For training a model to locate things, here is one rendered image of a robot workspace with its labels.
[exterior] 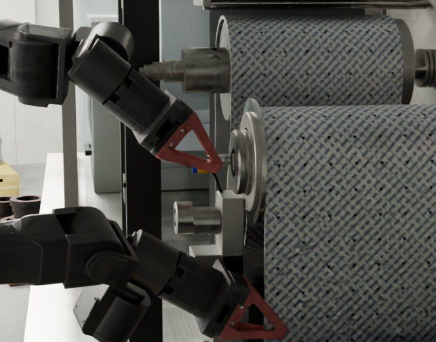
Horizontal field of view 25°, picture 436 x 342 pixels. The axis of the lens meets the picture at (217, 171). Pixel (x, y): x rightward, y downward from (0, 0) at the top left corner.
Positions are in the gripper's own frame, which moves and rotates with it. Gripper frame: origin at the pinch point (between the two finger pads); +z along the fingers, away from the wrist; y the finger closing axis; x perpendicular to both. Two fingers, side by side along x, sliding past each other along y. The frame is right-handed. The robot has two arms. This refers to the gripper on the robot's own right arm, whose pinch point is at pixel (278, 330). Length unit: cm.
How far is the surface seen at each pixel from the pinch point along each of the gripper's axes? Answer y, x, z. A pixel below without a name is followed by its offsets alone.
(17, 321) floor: -318, -116, 11
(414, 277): 0.3, 12.8, 10.9
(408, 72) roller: -24.0, 34.8, 6.1
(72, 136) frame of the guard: -102, -5, -23
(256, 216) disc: -1.9, 10.0, -8.4
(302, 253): 0.3, 9.1, -2.3
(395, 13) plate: -54, 45, 9
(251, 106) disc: -5.8, 20.4, -14.5
